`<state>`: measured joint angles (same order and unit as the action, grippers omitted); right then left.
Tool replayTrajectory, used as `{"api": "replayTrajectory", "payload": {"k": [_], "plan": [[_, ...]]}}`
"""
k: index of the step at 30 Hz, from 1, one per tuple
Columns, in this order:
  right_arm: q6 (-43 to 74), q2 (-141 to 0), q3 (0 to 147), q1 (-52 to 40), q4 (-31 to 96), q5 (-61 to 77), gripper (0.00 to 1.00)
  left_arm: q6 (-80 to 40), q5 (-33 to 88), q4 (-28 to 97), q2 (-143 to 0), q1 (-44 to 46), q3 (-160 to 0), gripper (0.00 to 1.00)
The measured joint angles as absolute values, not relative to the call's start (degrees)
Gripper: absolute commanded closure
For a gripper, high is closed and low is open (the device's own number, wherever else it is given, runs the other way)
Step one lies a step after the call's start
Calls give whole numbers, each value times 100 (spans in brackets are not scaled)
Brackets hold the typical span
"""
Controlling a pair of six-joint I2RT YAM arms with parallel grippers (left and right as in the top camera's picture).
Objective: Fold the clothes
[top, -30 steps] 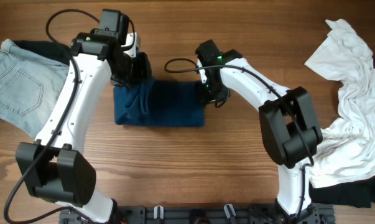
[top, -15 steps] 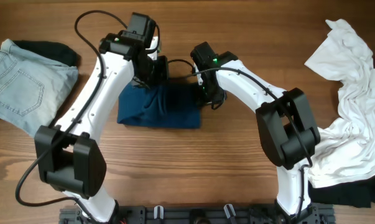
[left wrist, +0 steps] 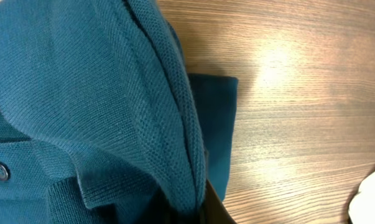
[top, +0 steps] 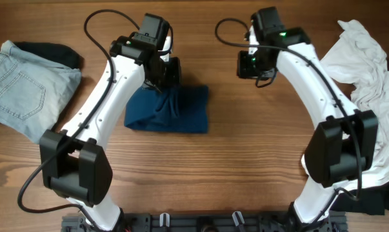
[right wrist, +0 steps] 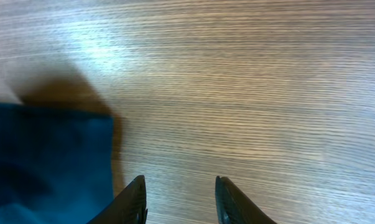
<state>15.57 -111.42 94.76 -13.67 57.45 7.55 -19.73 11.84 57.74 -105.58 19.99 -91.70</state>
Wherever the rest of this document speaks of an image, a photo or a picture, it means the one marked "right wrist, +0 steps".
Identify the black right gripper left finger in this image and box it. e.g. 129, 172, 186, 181
87, 175, 147, 224

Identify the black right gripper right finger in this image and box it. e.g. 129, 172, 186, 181
215, 176, 276, 224

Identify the blue t-shirt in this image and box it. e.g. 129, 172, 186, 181
0, 103, 113, 223

